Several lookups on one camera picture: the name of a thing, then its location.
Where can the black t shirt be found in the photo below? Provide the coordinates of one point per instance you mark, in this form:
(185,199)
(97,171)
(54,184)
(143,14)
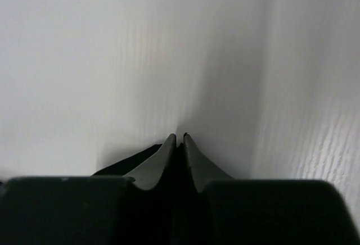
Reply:
(150,216)

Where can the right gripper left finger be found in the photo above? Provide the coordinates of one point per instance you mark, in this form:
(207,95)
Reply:
(147,175)

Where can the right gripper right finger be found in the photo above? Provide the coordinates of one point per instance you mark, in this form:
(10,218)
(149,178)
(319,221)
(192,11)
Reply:
(201,169)

